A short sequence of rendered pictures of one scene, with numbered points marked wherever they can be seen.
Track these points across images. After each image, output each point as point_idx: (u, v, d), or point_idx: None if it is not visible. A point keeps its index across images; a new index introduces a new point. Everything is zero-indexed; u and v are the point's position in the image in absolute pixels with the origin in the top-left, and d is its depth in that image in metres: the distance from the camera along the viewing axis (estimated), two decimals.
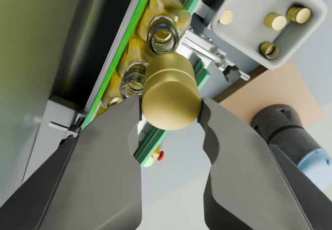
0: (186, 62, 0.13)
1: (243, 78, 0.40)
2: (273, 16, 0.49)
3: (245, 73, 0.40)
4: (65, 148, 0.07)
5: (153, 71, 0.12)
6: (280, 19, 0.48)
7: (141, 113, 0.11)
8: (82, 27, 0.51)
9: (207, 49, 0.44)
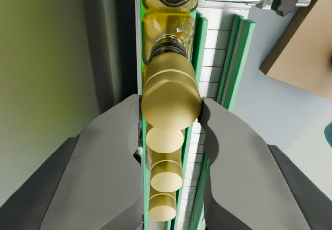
0: (186, 63, 0.13)
1: (301, 6, 0.30)
2: None
3: None
4: (65, 148, 0.07)
5: (153, 72, 0.12)
6: None
7: (141, 113, 0.11)
8: (105, 46, 0.51)
9: None
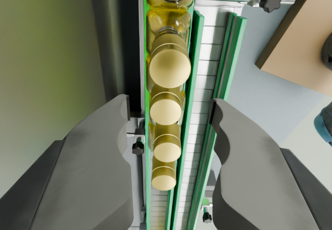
0: (181, 41, 0.18)
1: (287, 4, 0.34)
2: None
3: None
4: (52, 152, 0.07)
5: (157, 46, 0.17)
6: None
7: (129, 113, 0.11)
8: (110, 42, 0.55)
9: None
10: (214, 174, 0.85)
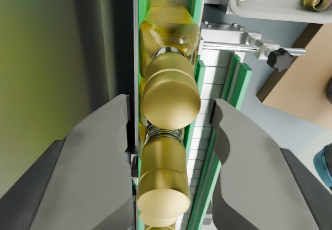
0: (178, 149, 0.15)
1: (297, 56, 0.31)
2: (160, 117, 0.13)
3: (297, 48, 0.30)
4: (52, 152, 0.07)
5: (148, 167, 0.13)
6: (159, 111, 0.11)
7: (129, 113, 0.11)
8: (103, 72, 0.51)
9: (235, 38, 0.36)
10: (210, 200, 0.81)
